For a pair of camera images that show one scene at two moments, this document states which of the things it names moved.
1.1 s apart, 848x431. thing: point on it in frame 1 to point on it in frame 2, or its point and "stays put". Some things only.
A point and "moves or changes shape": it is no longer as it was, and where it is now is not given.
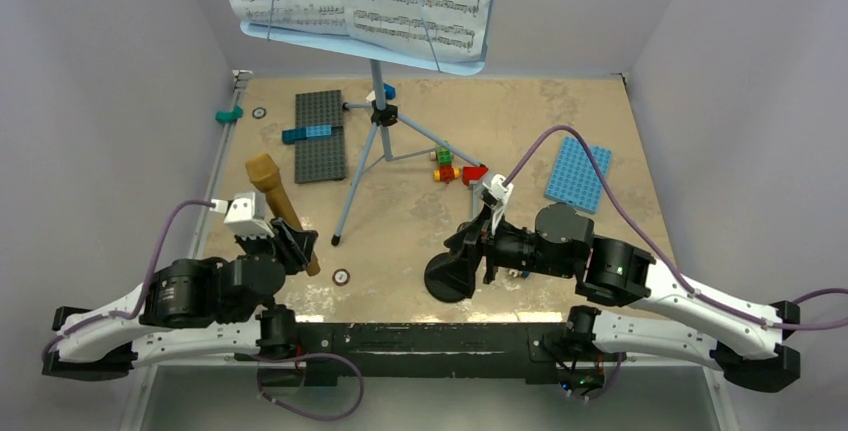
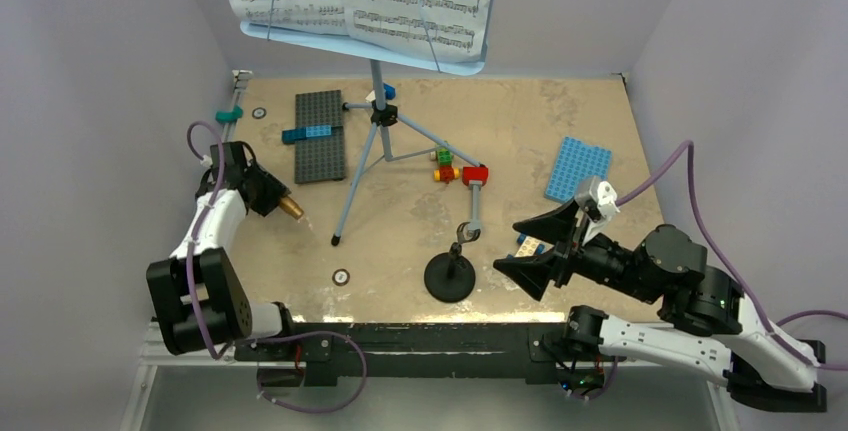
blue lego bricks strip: (291, 135) stays put
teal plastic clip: (230, 116) stays put
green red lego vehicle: (447, 172) stays put
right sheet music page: (425, 2) stays put
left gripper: (294, 244) to (273, 191)
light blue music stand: (384, 115) stays put
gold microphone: (264, 175) moves or changes shape
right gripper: (458, 272) to (551, 227)
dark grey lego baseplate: (319, 159) stays put
